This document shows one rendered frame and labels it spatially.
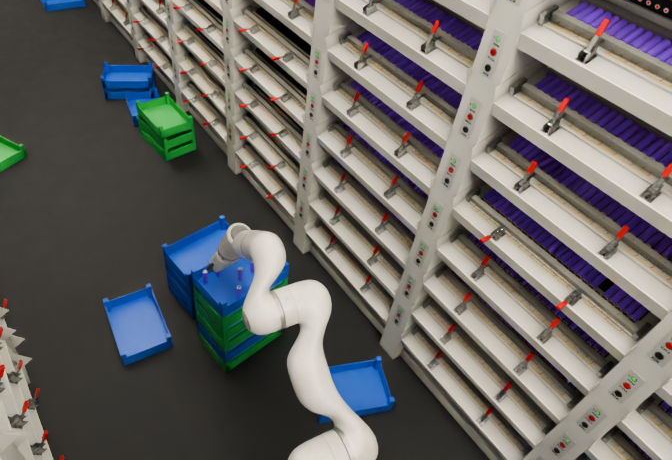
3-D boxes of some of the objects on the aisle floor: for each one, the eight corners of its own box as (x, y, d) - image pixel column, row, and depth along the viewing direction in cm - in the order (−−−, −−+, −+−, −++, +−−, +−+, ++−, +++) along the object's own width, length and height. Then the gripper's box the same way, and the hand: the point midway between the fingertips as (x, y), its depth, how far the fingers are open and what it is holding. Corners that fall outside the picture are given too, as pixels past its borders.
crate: (318, 423, 200) (320, 414, 194) (308, 376, 214) (310, 366, 208) (391, 410, 207) (395, 401, 202) (377, 365, 221) (380, 355, 215)
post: (303, 254, 260) (352, -167, 139) (292, 242, 265) (331, -175, 144) (334, 239, 270) (405, -166, 149) (324, 228, 275) (385, -173, 154)
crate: (226, 373, 210) (225, 363, 204) (198, 339, 219) (197, 329, 214) (283, 333, 227) (284, 323, 221) (255, 303, 236) (255, 292, 230)
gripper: (243, 230, 181) (231, 248, 196) (202, 252, 172) (193, 269, 187) (254, 248, 180) (242, 264, 195) (214, 271, 171) (204, 286, 186)
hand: (219, 265), depth 190 cm, fingers open, 3 cm apart
